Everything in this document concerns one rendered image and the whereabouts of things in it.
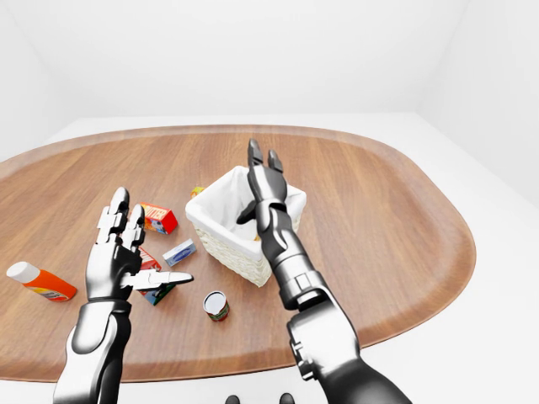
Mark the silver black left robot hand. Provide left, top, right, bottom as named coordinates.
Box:
left=85, top=186, right=195, bottom=301

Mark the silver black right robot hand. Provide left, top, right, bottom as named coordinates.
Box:
left=236, top=138, right=289, bottom=225

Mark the white woven basket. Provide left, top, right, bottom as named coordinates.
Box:
left=184, top=165, right=307, bottom=289

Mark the red green soup tin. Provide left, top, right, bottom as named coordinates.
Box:
left=202, top=290, right=231, bottom=323

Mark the red green printed box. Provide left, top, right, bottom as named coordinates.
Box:
left=136, top=247, right=177, bottom=307

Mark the orange bottle with white cap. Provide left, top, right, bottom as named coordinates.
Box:
left=6, top=261, right=78, bottom=303

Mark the small blue white box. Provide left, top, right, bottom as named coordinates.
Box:
left=162, top=238, right=198, bottom=268

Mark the red printed food box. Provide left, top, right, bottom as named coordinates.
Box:
left=138, top=201, right=179, bottom=236

